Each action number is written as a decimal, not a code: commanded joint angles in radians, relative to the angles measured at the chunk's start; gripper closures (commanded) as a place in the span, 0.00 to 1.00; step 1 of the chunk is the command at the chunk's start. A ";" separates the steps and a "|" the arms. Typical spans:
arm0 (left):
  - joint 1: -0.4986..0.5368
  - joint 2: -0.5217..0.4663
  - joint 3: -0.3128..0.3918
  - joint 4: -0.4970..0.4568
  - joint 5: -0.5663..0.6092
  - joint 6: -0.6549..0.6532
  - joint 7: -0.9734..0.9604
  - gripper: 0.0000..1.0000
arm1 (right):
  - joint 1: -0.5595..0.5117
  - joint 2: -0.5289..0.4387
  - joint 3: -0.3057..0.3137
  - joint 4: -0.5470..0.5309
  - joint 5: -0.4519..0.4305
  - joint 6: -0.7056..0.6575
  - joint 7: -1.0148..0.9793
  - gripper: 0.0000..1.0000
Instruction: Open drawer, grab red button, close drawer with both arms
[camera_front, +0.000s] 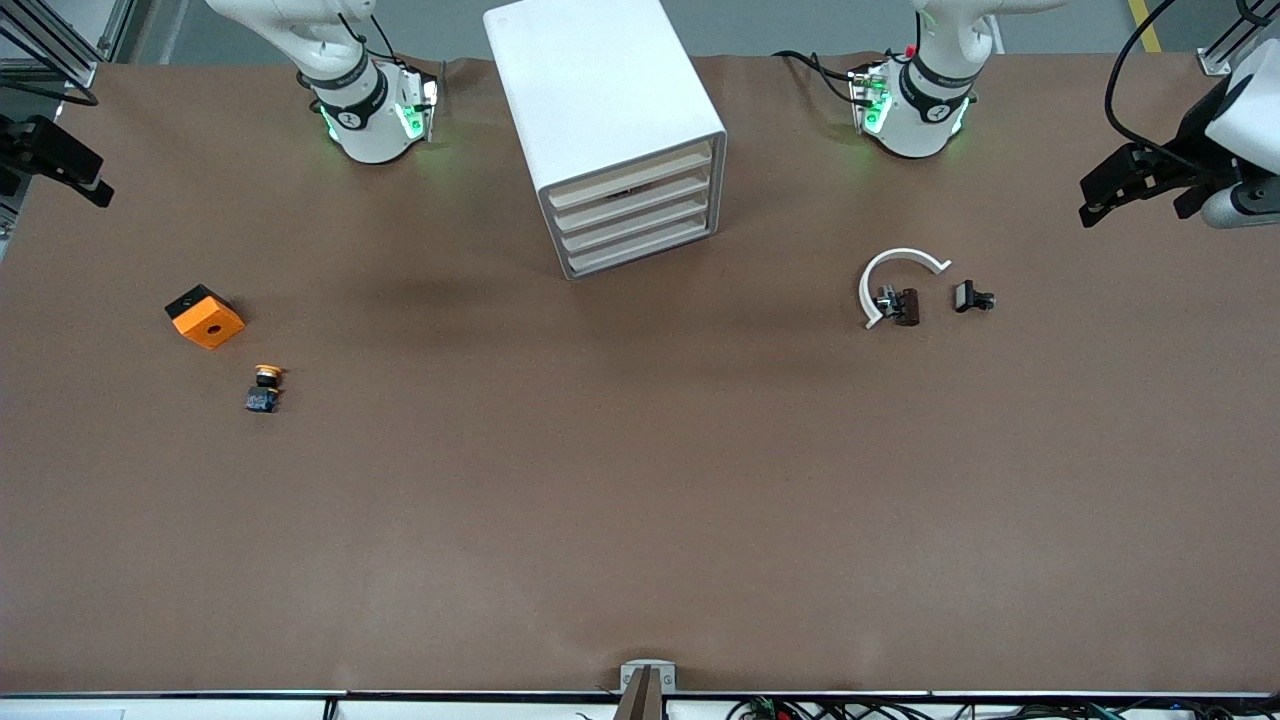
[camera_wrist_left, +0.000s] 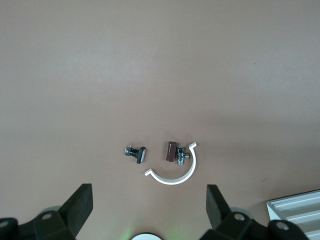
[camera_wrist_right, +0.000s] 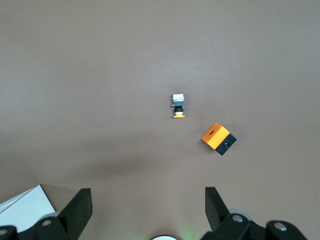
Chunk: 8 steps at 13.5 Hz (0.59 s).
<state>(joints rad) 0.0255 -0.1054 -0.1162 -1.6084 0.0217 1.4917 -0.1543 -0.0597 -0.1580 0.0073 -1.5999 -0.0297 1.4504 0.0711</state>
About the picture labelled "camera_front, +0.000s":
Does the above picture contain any white curved plastic piece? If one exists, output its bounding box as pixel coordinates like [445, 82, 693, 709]
[858, 247, 953, 330]

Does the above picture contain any black base cable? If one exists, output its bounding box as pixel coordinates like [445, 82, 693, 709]
[773, 48, 906, 109]

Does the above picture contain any aluminium frame profile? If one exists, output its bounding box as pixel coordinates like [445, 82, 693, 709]
[1197, 0, 1280, 78]
[0, 0, 156, 91]

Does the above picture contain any brown table cover mat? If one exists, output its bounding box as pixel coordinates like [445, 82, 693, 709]
[0, 52, 1280, 696]

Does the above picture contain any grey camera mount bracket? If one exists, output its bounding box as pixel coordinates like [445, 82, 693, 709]
[620, 660, 678, 694]

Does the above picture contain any brown mount post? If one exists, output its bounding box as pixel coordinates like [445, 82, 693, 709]
[614, 667, 663, 720]

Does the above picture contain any orange button enclosure box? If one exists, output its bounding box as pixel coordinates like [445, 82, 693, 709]
[164, 284, 246, 351]

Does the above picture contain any yellow push button switch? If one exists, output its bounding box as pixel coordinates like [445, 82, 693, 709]
[244, 364, 289, 415]

